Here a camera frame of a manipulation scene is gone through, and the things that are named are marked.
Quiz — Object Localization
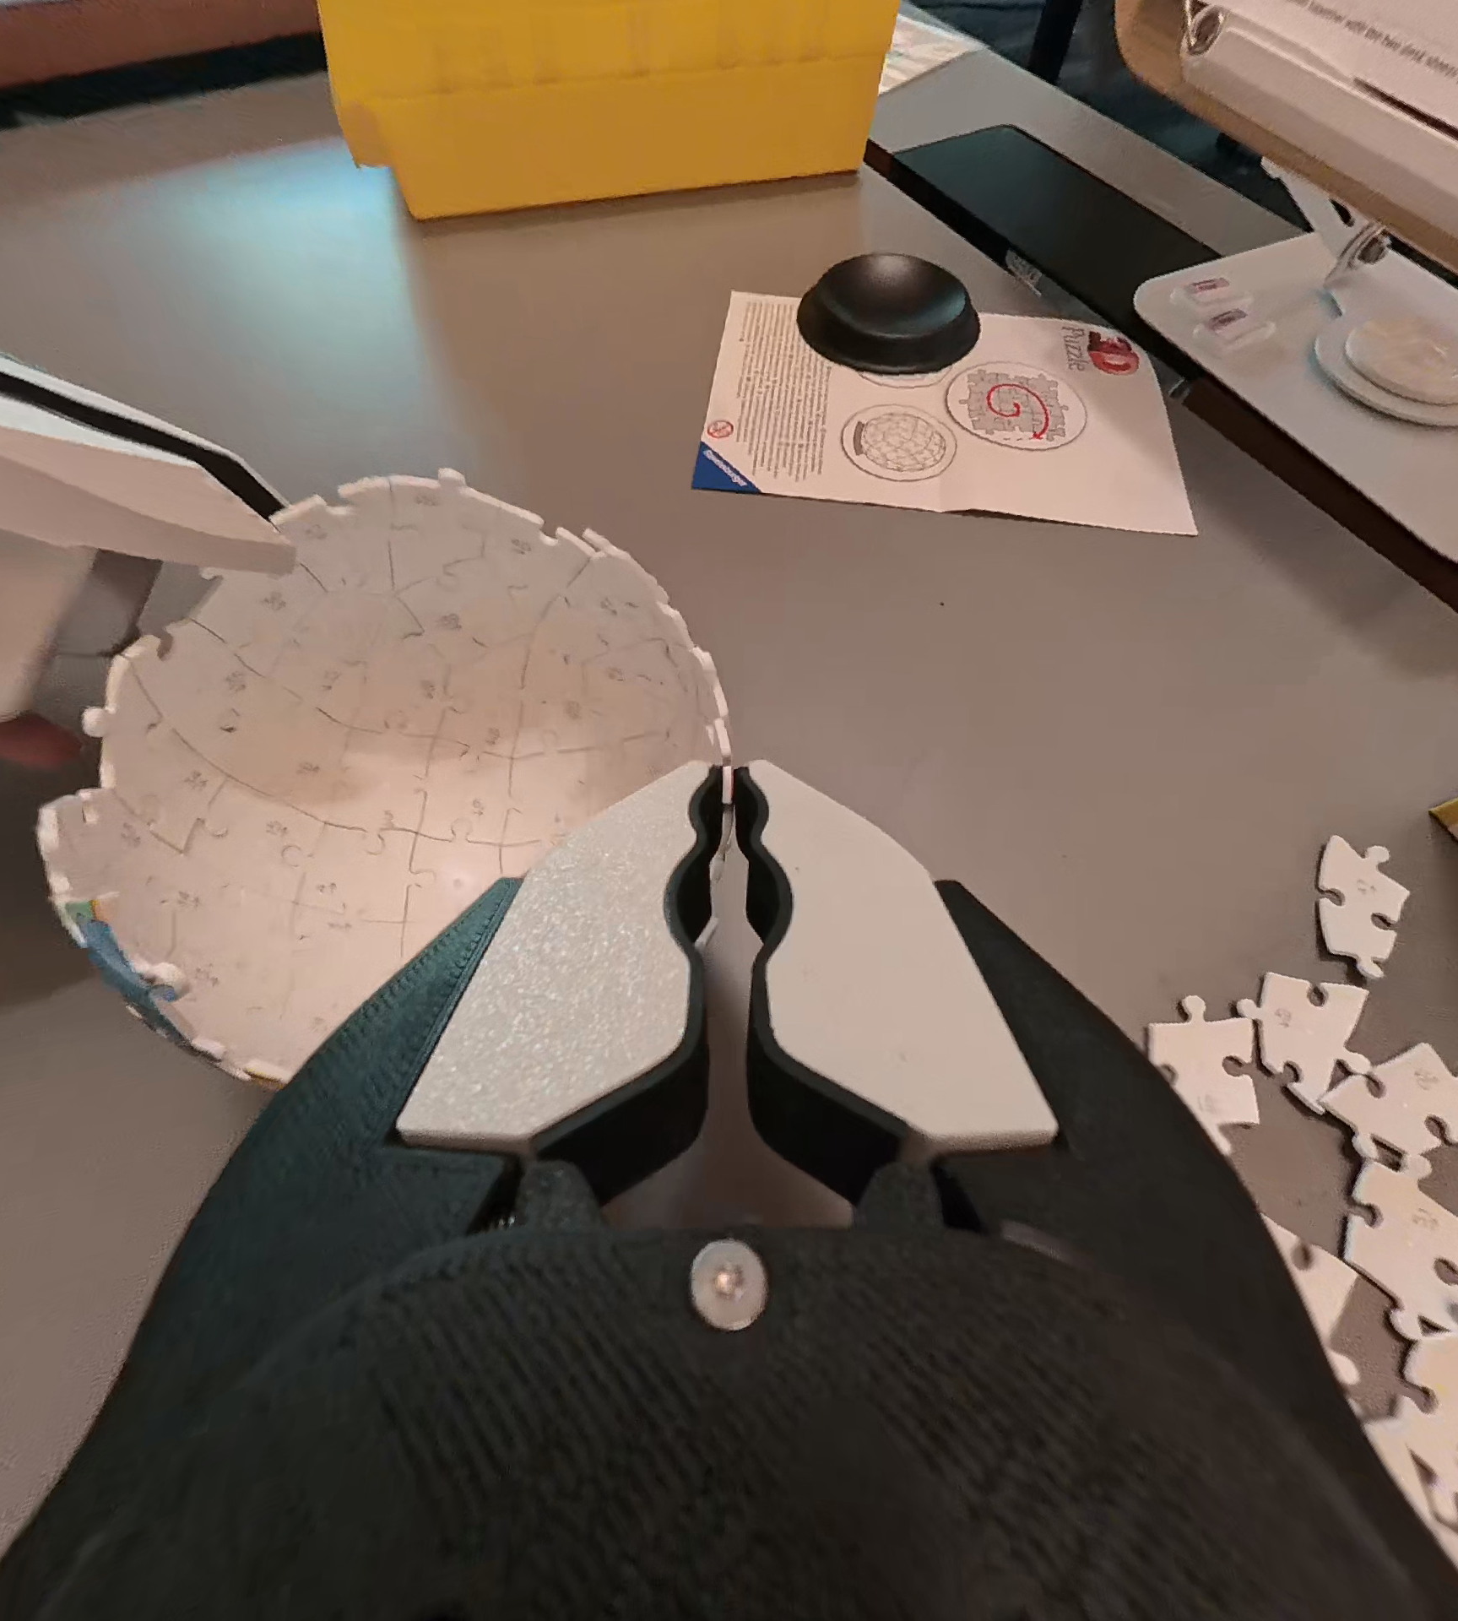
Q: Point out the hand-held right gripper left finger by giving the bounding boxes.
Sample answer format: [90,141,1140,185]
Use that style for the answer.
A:
[396,764,725,1200]

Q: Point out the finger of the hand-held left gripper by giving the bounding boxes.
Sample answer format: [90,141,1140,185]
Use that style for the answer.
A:
[0,315,289,523]
[0,374,300,727]

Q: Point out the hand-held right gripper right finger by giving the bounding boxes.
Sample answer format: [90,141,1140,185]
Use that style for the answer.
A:
[733,761,1059,1206]

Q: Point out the white puzzle piece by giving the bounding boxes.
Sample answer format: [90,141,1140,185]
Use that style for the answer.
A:
[700,764,737,950]

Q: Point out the colourful puzzle ball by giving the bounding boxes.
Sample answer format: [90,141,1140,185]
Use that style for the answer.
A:
[38,468,730,1092]

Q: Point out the pile of white puzzle pieces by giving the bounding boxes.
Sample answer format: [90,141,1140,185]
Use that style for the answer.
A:
[1145,837,1458,1573]

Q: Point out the puzzle instruction leaflet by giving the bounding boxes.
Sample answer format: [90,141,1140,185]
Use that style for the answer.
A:
[689,289,1197,538]

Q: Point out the black round ball stand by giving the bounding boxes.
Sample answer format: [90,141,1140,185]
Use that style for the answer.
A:
[794,254,980,376]

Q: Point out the yellow plastic bin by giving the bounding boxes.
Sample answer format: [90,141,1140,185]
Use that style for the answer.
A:
[316,0,900,224]

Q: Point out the black flat pad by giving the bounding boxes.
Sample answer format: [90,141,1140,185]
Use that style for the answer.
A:
[867,127,1223,371]

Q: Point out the wooden display board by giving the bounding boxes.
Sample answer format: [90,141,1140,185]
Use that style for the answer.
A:
[1113,0,1458,325]

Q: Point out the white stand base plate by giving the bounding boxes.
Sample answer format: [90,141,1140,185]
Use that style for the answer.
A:
[1133,171,1458,578]

